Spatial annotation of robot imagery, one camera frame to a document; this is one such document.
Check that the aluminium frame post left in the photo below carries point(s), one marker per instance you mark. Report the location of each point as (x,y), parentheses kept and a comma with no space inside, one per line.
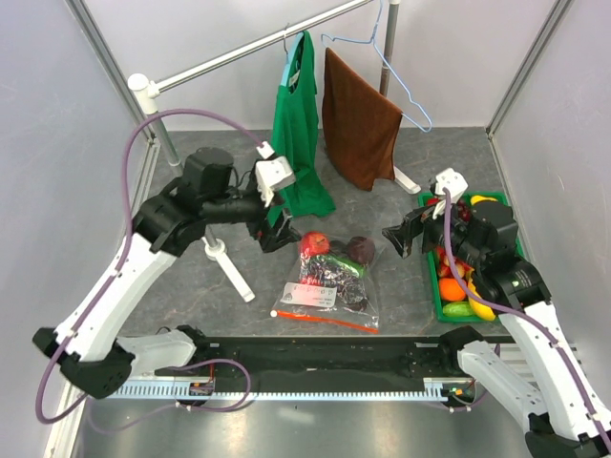
(92,32)

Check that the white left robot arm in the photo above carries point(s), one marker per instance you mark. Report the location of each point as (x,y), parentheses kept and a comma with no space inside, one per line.
(86,346)

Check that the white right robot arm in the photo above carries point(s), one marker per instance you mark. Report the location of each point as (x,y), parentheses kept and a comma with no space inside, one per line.
(560,413)

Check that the brown towel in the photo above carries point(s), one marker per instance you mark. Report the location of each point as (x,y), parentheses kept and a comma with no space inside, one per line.
(360,125)

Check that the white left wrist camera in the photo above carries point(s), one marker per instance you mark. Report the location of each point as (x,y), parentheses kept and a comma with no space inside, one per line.
(273,173)

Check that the silver clothes rack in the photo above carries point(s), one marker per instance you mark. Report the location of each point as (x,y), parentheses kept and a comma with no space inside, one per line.
(146,91)

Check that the green chili pepper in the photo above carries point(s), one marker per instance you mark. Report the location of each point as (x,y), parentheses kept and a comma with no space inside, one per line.
(346,265)

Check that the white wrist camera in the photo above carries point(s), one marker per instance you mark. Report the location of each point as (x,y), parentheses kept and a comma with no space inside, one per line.
(449,186)
(273,173)

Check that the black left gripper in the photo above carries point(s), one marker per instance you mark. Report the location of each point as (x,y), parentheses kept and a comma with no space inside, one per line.
(281,235)

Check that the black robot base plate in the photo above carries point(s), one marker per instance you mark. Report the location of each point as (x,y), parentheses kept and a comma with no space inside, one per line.
(334,363)

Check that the yellow mango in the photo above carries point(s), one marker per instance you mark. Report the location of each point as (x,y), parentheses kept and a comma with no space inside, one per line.
(482,311)

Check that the light blue shirt hanger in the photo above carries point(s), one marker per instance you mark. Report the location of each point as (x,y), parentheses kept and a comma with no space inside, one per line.
(292,67)

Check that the dark purple mangosteen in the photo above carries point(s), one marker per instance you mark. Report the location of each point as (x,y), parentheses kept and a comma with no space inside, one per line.
(361,250)

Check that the green cucumber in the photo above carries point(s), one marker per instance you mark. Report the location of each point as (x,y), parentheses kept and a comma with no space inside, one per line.
(455,310)

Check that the green t-shirt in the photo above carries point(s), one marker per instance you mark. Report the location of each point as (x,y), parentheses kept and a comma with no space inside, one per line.
(295,135)

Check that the green fruit tray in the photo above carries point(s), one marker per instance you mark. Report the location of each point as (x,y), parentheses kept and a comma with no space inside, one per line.
(485,248)

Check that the orange fruit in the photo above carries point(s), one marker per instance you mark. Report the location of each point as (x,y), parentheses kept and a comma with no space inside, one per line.
(450,290)

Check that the purple grape bunch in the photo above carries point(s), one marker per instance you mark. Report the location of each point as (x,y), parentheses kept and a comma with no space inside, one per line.
(349,289)

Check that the aluminium frame post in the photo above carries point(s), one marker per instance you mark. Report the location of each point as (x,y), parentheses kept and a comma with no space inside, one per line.
(544,36)
(92,32)

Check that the aluminium frame post right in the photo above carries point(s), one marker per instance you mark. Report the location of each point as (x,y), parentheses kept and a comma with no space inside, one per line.
(544,36)

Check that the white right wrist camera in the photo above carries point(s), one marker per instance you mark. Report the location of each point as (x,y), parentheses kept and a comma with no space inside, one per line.
(449,186)

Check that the clear zip top bag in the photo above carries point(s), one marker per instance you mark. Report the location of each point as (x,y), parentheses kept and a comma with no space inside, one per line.
(318,304)

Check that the red apple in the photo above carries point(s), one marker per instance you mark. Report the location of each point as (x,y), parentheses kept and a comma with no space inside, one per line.
(314,244)

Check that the white cable duct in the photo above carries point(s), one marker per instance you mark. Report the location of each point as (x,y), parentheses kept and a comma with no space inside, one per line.
(181,390)

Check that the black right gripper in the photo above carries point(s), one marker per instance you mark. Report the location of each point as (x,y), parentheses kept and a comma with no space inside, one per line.
(402,236)

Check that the blue wire hanger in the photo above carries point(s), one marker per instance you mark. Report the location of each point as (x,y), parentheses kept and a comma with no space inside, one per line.
(387,71)

